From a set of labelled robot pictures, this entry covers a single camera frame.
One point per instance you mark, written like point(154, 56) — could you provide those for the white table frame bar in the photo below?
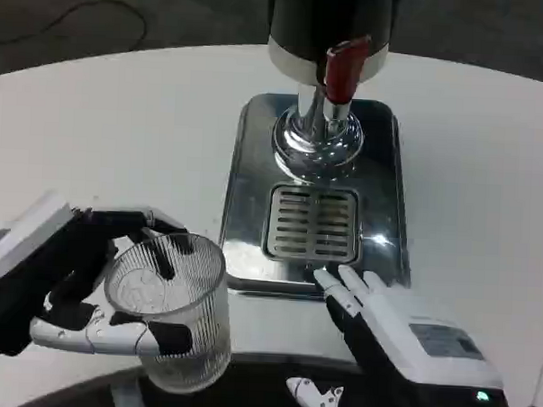
point(128, 397)

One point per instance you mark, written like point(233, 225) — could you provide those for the steel drip tray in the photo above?
point(250, 175)

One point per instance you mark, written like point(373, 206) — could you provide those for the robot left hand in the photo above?
point(71, 249)

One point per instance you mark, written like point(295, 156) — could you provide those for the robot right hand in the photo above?
point(396, 344)

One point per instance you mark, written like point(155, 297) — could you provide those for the clear ribbed glass cup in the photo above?
point(195, 299)

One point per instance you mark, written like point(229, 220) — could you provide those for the black and steel drink dispenser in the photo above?
point(306, 34)

